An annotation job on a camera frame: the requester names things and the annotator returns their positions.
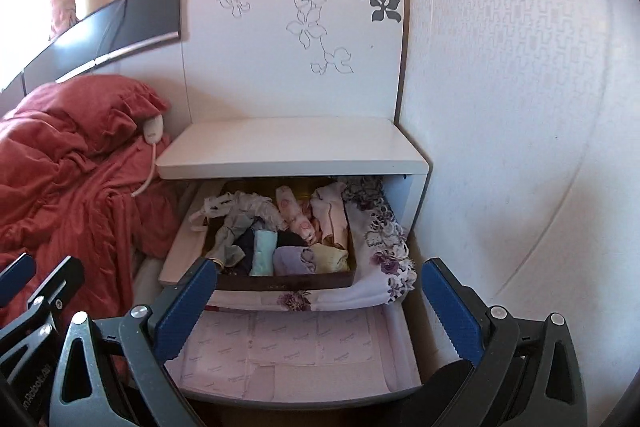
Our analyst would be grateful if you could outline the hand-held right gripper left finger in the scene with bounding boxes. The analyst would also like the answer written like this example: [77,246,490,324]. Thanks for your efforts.
[50,257,218,427]

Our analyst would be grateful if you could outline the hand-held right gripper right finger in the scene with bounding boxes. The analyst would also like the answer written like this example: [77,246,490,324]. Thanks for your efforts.
[421,257,588,427]

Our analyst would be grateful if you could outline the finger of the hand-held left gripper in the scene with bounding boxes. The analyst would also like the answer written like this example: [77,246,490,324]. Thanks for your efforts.
[0,253,37,308]
[0,256,85,375]

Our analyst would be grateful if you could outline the white gauze garment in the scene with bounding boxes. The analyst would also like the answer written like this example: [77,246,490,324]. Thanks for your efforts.
[202,219,247,270]

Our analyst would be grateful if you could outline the navy gold lace garment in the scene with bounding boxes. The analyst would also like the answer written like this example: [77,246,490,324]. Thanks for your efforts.
[234,227,261,279]

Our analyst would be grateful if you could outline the teal cloth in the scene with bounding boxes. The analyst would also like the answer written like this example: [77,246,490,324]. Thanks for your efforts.
[251,230,279,278]

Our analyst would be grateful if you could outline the brown box with gold lining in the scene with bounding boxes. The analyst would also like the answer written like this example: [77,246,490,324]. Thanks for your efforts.
[201,178,360,293]

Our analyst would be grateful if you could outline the lavender garment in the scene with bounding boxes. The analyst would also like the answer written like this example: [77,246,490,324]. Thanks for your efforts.
[272,245,318,277]

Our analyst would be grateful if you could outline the white strappy lace garment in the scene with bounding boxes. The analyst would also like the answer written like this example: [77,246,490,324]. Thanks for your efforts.
[189,191,282,233]

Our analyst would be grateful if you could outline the pale yellow garment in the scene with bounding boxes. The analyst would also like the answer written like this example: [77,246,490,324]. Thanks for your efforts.
[311,243,351,273]

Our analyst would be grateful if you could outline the pink printed white garment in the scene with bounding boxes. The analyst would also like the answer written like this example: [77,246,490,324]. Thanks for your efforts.
[275,185,319,244]

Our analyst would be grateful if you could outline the pale pink garment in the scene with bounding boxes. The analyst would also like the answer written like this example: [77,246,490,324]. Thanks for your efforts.
[309,183,349,249]

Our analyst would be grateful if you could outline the white purple-flowered folded blanket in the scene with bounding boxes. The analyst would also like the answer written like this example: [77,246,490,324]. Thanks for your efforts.
[204,176,418,312]

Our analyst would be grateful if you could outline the red ruffled pillow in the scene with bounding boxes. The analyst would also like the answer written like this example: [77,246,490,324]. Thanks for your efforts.
[10,74,172,160]

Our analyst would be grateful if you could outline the white flower-patterned nightstand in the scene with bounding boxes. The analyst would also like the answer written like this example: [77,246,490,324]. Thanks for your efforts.
[154,0,432,258]

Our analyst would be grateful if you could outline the dark headboard with white stripe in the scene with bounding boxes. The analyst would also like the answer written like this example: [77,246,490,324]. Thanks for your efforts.
[0,0,190,94]

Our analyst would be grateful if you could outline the white bed frame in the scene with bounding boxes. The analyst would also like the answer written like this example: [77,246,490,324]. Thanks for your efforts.
[131,257,168,305]

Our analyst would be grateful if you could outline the white controller cable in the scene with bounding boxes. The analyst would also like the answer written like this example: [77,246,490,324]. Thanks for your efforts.
[130,139,162,198]

